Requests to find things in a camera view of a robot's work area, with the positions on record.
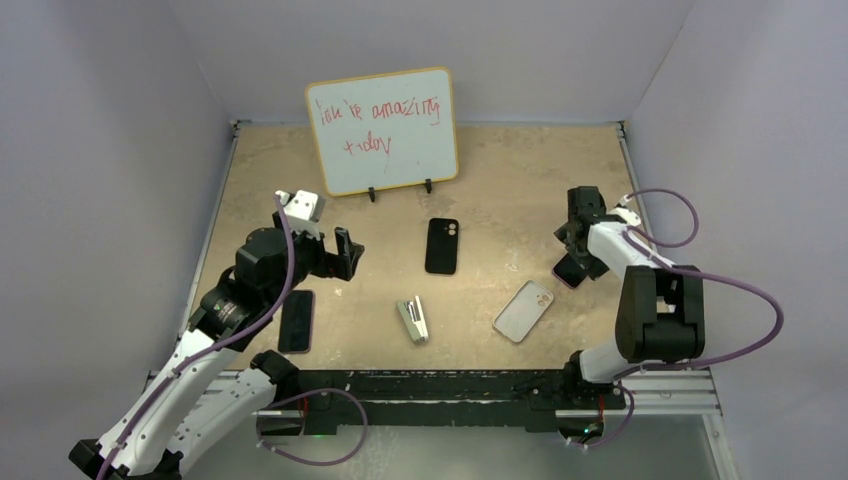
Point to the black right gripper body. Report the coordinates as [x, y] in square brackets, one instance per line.
[564, 234]

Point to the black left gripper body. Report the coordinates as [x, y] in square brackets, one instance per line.
[310, 257]

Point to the pink smartphone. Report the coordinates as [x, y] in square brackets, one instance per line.
[569, 272]

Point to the black phone case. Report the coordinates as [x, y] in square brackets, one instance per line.
[442, 246]

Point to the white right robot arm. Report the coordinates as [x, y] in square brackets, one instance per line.
[659, 318]

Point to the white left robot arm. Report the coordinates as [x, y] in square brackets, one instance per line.
[166, 431]

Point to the clear beige phone case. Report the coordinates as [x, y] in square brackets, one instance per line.
[521, 313]

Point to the dark smartphone on table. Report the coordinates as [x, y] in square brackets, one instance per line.
[296, 321]

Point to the silver stapler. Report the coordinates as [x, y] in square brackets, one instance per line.
[412, 314]

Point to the whiteboard with red writing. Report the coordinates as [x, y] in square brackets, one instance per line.
[384, 131]

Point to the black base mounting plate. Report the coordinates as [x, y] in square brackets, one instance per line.
[319, 402]

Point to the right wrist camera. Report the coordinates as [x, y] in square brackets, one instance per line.
[622, 210]

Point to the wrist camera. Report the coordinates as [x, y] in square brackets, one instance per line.
[622, 210]
[302, 209]

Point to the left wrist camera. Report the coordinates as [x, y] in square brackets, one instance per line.
[302, 209]

